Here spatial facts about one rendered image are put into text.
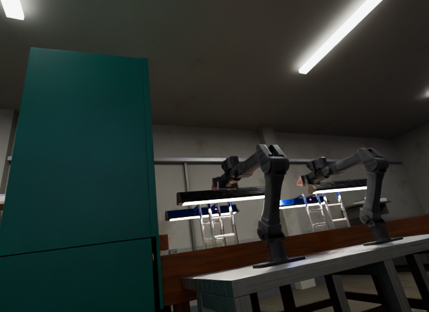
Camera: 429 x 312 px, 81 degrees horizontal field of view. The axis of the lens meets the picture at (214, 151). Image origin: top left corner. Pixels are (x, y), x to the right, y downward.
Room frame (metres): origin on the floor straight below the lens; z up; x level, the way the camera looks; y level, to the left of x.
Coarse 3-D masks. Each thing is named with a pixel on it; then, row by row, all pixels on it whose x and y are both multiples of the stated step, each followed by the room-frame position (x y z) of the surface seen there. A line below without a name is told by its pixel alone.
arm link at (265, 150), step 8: (256, 152) 0.97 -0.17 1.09; (264, 152) 0.89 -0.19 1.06; (272, 152) 0.96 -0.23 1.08; (280, 152) 0.92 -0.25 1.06; (248, 160) 1.03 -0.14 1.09; (256, 160) 0.98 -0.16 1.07; (264, 160) 0.90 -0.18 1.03; (288, 160) 0.91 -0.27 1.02; (240, 168) 1.09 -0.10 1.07; (248, 168) 1.05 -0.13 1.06; (256, 168) 1.05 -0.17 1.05; (264, 168) 0.91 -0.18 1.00; (288, 168) 0.92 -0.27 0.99; (240, 176) 1.12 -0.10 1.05; (248, 176) 1.14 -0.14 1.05
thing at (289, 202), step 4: (320, 196) 2.54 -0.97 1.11; (280, 200) 2.37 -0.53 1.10; (284, 200) 2.38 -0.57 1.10; (288, 200) 2.39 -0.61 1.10; (292, 200) 2.40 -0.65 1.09; (296, 200) 2.41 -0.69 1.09; (300, 200) 2.43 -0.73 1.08; (308, 200) 2.45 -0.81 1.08; (312, 200) 2.47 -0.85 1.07; (316, 200) 2.48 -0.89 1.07; (320, 200) 2.49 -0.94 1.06; (328, 200) 2.52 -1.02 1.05; (280, 204) 2.33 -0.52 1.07; (284, 204) 2.34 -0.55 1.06; (288, 204) 2.36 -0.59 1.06; (292, 204) 2.37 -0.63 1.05; (296, 204) 2.39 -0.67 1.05; (300, 204) 2.40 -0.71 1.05; (304, 204) 2.42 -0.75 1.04
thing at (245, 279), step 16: (400, 240) 1.25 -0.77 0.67; (416, 240) 1.08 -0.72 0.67; (320, 256) 1.03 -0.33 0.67; (336, 256) 0.91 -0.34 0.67; (352, 256) 0.90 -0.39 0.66; (368, 256) 0.94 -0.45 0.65; (384, 256) 0.97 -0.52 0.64; (208, 272) 1.17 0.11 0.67; (224, 272) 1.02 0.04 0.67; (240, 272) 0.90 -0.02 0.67; (256, 272) 0.81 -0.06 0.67; (272, 272) 0.76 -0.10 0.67; (288, 272) 0.79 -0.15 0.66; (304, 272) 0.81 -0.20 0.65; (320, 272) 0.84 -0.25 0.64; (192, 288) 1.01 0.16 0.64; (208, 288) 0.86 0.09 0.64; (224, 288) 0.75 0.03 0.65; (240, 288) 0.72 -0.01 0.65; (256, 288) 0.74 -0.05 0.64
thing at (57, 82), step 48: (48, 96) 0.91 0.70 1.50; (96, 96) 0.98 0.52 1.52; (144, 96) 1.06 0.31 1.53; (48, 144) 0.92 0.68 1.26; (96, 144) 0.99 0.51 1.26; (144, 144) 1.06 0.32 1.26; (48, 192) 0.93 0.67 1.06; (96, 192) 0.99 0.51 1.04; (144, 192) 1.06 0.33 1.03; (0, 240) 0.88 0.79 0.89; (48, 240) 0.93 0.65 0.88; (96, 240) 0.99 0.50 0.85
